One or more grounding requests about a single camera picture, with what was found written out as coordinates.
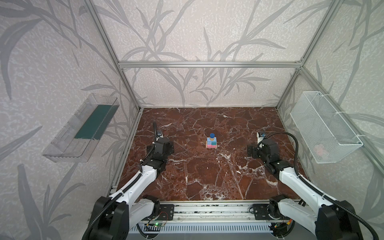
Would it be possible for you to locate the light blue long block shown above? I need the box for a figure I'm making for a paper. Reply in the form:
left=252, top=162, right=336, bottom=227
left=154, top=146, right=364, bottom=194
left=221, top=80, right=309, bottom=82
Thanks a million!
left=207, top=138, right=217, bottom=145

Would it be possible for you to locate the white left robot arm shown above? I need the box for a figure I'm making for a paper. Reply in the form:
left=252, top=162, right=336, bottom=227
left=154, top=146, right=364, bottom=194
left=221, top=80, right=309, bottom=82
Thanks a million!
left=82, top=137, right=175, bottom=240

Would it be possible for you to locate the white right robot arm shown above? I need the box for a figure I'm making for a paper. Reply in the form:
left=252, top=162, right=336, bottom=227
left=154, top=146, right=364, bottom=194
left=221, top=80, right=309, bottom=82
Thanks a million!
left=247, top=138, right=379, bottom=240

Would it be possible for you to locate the pink object in basket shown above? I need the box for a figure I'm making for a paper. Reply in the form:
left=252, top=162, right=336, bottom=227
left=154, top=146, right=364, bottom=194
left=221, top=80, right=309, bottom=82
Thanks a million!
left=314, top=144, right=329, bottom=158

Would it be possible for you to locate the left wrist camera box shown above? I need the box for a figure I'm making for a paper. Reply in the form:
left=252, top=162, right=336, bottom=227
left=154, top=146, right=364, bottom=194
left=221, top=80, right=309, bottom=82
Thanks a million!
left=156, top=131, right=164, bottom=139

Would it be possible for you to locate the white wire mesh basket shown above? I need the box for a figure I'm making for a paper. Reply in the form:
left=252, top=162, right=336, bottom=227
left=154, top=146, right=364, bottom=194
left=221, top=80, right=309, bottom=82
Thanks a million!
left=291, top=91, right=364, bottom=164

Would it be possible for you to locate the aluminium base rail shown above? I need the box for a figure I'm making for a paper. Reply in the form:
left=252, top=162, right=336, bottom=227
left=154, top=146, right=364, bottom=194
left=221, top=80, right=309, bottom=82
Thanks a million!
left=86, top=199, right=340, bottom=224

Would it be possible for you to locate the clear plastic wall tray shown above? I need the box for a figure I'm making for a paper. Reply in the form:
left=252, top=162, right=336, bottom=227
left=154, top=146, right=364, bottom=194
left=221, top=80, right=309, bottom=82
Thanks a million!
left=42, top=94, right=120, bottom=163

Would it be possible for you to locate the aluminium enclosure frame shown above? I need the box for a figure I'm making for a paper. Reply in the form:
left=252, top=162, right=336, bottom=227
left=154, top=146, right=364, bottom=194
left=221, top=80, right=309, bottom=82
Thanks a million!
left=79, top=1, right=384, bottom=206

